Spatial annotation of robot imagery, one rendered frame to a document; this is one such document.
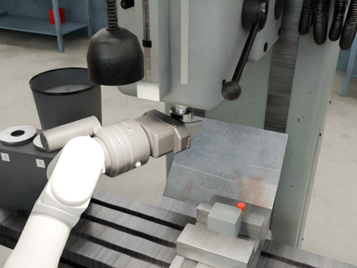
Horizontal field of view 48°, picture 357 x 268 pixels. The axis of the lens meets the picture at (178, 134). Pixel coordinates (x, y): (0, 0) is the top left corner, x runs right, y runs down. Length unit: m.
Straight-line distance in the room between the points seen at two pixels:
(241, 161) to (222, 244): 0.39
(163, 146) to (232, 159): 0.49
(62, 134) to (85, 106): 2.01
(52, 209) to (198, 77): 0.29
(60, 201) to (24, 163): 0.46
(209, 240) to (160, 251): 0.17
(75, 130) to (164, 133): 0.15
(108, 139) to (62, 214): 0.14
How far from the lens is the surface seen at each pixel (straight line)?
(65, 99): 2.62
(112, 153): 0.66
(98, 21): 6.09
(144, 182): 2.76
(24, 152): 1.04
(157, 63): 0.61
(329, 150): 3.31
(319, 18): 0.85
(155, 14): 0.59
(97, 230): 1.05
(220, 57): 0.63
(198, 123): 0.77
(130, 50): 0.50
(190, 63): 0.63
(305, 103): 1.10
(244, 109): 1.15
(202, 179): 1.19
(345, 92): 4.33
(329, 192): 2.83
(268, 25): 0.82
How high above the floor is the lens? 1.60
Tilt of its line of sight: 29 degrees down
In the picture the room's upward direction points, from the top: straight up
